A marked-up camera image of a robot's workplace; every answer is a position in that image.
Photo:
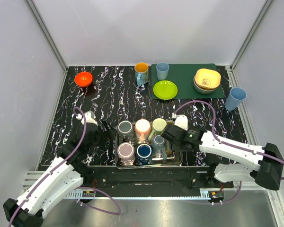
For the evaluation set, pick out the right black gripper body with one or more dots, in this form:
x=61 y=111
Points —
x=178 y=144

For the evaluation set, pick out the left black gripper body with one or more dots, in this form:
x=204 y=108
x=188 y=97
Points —
x=103 y=130

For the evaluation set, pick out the blue grey mug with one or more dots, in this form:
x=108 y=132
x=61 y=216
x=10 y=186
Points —
x=158 y=144

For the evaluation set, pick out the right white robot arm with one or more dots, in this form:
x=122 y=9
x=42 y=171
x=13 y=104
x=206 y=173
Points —
x=263 y=165

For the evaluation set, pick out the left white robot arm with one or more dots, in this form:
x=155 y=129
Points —
x=65 y=174

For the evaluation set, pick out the dark grey mug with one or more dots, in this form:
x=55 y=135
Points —
x=125 y=130

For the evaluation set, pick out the mauve pink mug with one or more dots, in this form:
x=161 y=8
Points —
x=126 y=153

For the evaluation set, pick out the light green mug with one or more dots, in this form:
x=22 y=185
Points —
x=157 y=128

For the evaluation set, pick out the pink orange mug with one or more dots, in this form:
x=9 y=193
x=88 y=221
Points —
x=142 y=130

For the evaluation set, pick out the navy blue mug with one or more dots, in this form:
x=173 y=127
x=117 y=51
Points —
x=144 y=153

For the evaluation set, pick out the light blue patterned mug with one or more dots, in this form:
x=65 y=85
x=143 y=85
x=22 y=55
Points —
x=141 y=73

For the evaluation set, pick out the silver metal tray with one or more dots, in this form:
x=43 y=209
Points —
x=174 y=158

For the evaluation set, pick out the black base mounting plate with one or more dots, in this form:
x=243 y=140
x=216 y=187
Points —
x=191 y=177

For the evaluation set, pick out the orange red bowl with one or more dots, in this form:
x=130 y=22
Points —
x=83 y=79

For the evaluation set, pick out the lime green plate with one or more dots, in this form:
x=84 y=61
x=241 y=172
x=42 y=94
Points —
x=165 y=90

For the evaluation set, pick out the yellow square bowl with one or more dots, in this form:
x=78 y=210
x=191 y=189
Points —
x=207 y=79

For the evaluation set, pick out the light blue cup right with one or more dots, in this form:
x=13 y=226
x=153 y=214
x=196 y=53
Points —
x=236 y=96

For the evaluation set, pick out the dark green mat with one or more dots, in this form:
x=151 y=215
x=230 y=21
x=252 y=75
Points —
x=182 y=75

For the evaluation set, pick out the light blue cup on mat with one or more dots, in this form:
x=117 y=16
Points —
x=162 y=70

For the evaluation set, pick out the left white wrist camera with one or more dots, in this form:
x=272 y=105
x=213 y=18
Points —
x=89 y=116

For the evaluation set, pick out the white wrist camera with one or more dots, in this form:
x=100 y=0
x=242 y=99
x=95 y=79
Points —
x=89 y=116
x=180 y=121

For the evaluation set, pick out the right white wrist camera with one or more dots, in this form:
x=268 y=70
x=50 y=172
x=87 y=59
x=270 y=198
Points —
x=180 y=121

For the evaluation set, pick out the front aluminium rail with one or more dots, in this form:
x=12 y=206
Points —
x=146 y=191

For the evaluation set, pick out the left aluminium frame post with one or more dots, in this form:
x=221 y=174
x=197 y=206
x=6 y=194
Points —
x=41 y=24

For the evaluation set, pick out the aluminium frame post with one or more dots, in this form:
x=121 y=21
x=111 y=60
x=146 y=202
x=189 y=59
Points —
x=260 y=17
x=41 y=24

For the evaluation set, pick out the right aluminium frame post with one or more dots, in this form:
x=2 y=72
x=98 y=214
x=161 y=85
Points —
x=260 y=17

